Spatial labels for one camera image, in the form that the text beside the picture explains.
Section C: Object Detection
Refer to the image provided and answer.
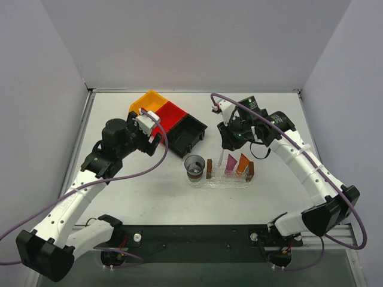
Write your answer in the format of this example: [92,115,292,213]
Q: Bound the glass cup with brown band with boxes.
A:
[184,155,206,181]

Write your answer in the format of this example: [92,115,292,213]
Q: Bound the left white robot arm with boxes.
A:
[16,112,166,282]

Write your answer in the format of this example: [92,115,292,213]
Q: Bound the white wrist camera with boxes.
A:
[135,108,160,136]
[212,99,236,130]

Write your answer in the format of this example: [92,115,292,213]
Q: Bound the pink toothpaste tube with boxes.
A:
[224,154,238,176]

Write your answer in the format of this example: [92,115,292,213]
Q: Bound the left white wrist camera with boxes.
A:
[135,108,160,136]

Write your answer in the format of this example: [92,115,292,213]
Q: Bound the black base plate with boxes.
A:
[100,224,303,263]

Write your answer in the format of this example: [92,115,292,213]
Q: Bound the red plastic bin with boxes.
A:
[156,101,187,134]

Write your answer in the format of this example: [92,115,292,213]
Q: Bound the yellow plastic bin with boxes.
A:
[129,90,168,114]

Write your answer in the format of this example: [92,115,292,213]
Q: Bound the clear textured oval tray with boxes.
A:
[185,168,255,190]

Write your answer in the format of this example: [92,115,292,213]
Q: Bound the orange toothpaste tube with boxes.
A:
[236,153,250,176]

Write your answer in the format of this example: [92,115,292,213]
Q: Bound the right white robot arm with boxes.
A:
[212,96,360,237]

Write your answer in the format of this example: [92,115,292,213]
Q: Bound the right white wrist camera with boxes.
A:
[212,99,236,130]

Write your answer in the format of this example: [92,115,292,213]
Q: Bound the white toothbrush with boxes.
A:
[217,149,224,167]

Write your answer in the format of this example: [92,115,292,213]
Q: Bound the black plastic bin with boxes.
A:
[167,114,207,158]

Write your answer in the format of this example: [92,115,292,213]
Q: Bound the clear holder with wooden ends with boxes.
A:
[206,158,255,184]

